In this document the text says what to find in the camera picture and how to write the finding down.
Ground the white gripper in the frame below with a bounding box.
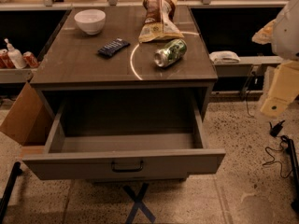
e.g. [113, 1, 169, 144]
[251, 0, 299, 118]

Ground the green soda can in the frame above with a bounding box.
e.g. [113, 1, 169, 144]
[154, 38, 187, 68]

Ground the open grey top drawer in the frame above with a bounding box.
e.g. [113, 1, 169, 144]
[23, 92, 225, 182]

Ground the red soda can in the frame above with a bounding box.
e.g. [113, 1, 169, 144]
[23, 51, 39, 68]

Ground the red can at edge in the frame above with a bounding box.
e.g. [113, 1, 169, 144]
[0, 49, 14, 69]

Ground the grey side shelf right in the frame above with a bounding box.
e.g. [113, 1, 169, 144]
[214, 56, 282, 77]

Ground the grey side shelf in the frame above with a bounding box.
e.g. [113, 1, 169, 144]
[0, 68, 36, 84]
[214, 56, 282, 77]

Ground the folded white cloth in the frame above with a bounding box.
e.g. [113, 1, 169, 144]
[209, 50, 240, 63]

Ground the black power adapter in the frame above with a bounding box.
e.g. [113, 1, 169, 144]
[269, 120, 284, 137]

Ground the brown chip bag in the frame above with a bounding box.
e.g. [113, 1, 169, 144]
[138, 0, 183, 43]

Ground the black stand leg right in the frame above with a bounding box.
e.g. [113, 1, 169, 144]
[286, 138, 299, 214]

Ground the black stand leg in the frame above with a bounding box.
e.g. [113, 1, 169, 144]
[0, 161, 22, 224]
[286, 138, 299, 214]

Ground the dark blue snack bar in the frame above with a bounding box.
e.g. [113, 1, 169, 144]
[97, 38, 130, 58]

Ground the white ceramic bowl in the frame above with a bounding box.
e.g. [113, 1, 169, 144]
[74, 9, 106, 35]

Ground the brown cardboard box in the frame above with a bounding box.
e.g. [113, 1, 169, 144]
[0, 83, 53, 146]

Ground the white pump bottle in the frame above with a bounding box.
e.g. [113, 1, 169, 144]
[5, 38, 26, 69]

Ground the grey side shelf left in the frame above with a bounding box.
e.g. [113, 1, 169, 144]
[0, 68, 36, 84]

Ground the black stand leg left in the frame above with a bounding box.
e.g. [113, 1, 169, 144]
[0, 161, 22, 224]

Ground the black cable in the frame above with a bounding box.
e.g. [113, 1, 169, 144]
[262, 135, 293, 179]

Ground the black drawer handle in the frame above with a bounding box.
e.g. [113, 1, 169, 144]
[110, 161, 144, 173]

